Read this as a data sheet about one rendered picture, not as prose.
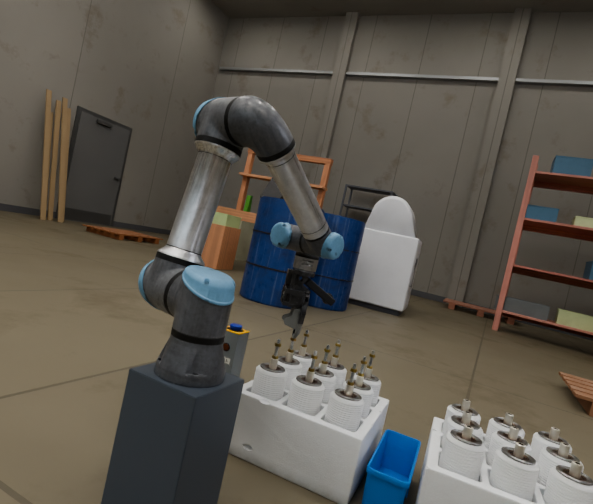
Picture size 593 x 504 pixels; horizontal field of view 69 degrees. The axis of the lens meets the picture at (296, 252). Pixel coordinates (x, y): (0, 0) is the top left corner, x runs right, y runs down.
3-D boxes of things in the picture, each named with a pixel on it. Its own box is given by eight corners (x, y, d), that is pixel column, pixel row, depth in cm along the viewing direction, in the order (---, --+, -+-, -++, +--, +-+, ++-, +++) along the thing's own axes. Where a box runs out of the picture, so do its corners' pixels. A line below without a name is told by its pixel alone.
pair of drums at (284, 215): (355, 310, 478) (375, 225, 475) (297, 316, 364) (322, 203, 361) (294, 292, 518) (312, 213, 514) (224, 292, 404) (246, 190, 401)
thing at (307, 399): (302, 433, 131) (315, 375, 131) (317, 450, 123) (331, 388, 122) (273, 433, 127) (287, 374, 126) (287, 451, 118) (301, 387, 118)
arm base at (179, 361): (195, 393, 86) (205, 345, 85) (139, 369, 92) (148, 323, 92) (236, 378, 99) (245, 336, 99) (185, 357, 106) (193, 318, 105)
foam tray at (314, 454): (346, 508, 111) (362, 440, 110) (218, 449, 125) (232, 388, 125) (377, 451, 147) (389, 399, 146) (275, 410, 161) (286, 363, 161)
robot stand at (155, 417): (163, 546, 85) (196, 398, 84) (100, 504, 92) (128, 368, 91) (217, 503, 101) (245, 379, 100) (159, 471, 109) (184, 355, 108)
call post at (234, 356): (217, 431, 135) (238, 335, 134) (199, 423, 138) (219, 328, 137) (229, 424, 142) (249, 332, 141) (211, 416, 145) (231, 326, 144)
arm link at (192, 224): (158, 317, 94) (236, 84, 98) (126, 299, 104) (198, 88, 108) (201, 324, 103) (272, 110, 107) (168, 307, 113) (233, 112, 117)
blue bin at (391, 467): (398, 532, 105) (409, 485, 105) (355, 512, 110) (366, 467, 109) (412, 478, 133) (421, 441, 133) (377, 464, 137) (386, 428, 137)
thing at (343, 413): (349, 472, 115) (364, 406, 114) (314, 460, 117) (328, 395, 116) (351, 455, 124) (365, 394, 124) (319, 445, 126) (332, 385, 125)
